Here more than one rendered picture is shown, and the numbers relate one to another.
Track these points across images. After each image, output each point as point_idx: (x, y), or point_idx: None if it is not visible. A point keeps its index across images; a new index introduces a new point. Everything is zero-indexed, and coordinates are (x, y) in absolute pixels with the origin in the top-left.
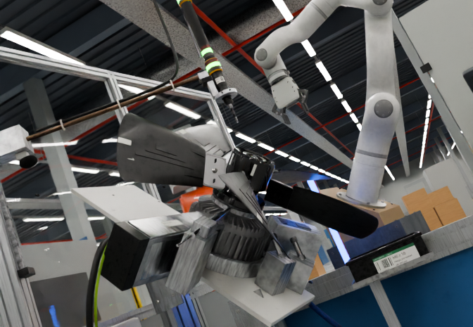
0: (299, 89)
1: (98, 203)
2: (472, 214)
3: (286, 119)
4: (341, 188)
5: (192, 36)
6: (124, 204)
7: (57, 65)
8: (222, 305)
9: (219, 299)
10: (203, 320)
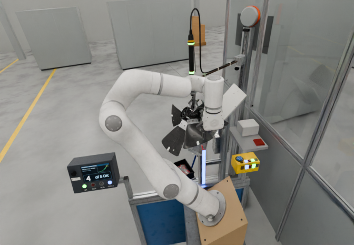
0: (200, 122)
1: (226, 92)
2: (148, 194)
3: (218, 131)
4: (243, 222)
5: (194, 61)
6: (228, 98)
7: None
8: (318, 196)
9: (319, 192)
10: (300, 178)
